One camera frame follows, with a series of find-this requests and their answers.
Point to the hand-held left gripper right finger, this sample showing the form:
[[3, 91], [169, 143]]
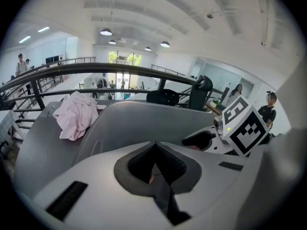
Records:
[[211, 190]]

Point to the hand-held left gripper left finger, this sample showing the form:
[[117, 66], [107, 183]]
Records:
[[96, 188]]

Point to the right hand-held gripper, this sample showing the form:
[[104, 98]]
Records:
[[247, 128]]

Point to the pink clothes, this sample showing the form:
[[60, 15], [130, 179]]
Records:
[[74, 116]]

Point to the brown wooden desk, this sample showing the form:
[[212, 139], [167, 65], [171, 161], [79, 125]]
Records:
[[214, 109]]

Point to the small potted plant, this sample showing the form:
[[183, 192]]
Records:
[[217, 102]]

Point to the black high-back office chair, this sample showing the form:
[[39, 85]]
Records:
[[199, 95]]

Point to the black mesh chair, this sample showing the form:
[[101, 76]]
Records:
[[163, 98]]

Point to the dark wooden table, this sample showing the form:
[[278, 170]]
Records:
[[43, 142]]

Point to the black dome pendant lamp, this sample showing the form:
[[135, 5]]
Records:
[[112, 42], [148, 49], [106, 31], [165, 44]]

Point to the black metal railing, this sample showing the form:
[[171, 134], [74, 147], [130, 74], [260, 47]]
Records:
[[96, 67]]

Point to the ceiling tube light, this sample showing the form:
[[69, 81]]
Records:
[[24, 39], [43, 29]]

